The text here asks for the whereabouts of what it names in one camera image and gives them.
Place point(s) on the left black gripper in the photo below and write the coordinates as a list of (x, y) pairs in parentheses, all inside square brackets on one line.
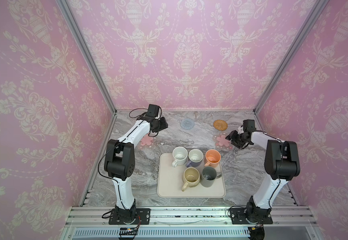
[(164, 124)]

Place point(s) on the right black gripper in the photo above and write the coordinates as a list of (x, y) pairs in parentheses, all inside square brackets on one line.
[(234, 139)]

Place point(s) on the pink flower coaster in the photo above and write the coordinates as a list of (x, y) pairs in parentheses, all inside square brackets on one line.
[(146, 142), (221, 143)]

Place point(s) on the tan rattan round coaster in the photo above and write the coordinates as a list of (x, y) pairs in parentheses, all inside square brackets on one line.
[(220, 125)]

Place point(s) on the blue woven round coaster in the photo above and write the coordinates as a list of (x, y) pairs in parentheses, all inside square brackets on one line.
[(187, 124)]

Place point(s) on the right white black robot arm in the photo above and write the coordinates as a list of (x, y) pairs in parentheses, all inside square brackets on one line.
[(281, 165)]

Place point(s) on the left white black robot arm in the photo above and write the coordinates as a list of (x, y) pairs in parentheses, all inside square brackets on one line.
[(119, 163)]

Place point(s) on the orange ceramic mug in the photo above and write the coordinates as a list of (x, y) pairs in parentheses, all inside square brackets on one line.
[(213, 158)]

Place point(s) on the white ceramic mug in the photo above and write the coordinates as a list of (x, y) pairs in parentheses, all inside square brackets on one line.
[(180, 155)]

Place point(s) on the lavender ceramic mug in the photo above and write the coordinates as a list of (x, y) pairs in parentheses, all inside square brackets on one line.
[(196, 158)]

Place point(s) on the grey green ceramic mug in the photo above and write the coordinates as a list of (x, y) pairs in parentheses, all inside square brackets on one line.
[(208, 176)]

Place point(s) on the beige rectangular tray mat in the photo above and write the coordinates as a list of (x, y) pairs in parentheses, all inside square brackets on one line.
[(170, 182)]

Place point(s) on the yellow ceramic mug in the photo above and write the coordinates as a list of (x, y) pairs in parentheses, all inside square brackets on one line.
[(191, 178)]

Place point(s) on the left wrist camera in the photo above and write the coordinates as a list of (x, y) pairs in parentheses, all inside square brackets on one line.
[(153, 111)]

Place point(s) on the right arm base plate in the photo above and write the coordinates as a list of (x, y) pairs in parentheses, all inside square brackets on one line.
[(239, 216)]

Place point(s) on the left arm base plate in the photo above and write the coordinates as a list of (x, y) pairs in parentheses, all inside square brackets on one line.
[(140, 216)]

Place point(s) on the aluminium front rail frame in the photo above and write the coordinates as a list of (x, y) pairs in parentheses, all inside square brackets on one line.
[(191, 223)]

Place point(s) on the left aluminium corner post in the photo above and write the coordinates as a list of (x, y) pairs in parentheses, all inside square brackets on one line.
[(84, 49)]

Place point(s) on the aluminium corner post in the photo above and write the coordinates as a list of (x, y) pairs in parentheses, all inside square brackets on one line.
[(84, 49), (301, 35)]

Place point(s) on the right aluminium corner post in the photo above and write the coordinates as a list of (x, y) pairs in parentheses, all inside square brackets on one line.
[(301, 35)]

